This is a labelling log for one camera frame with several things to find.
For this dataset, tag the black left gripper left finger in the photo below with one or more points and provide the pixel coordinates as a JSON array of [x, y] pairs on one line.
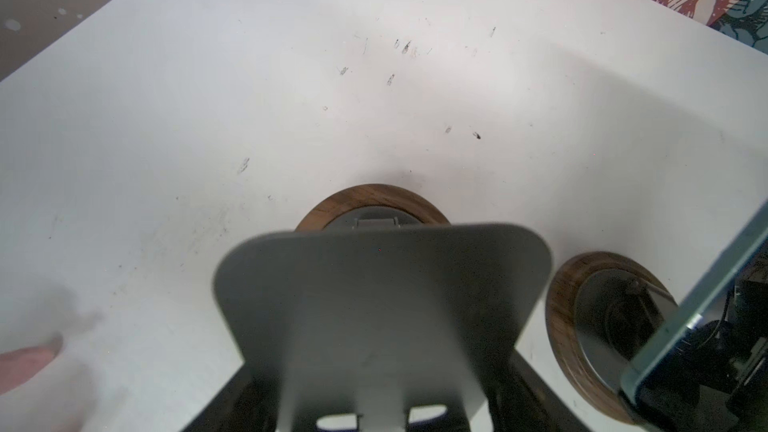
[[245, 403]]

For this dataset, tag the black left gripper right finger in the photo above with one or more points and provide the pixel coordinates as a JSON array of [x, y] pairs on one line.
[[519, 400]]

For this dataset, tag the black phone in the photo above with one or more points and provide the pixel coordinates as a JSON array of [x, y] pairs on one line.
[[705, 368]]

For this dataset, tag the round wooden phone stand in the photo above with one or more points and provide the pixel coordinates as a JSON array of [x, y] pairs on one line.
[[601, 308]]

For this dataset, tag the dark round stand front left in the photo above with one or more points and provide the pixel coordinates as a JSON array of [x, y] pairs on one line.
[[371, 316]]

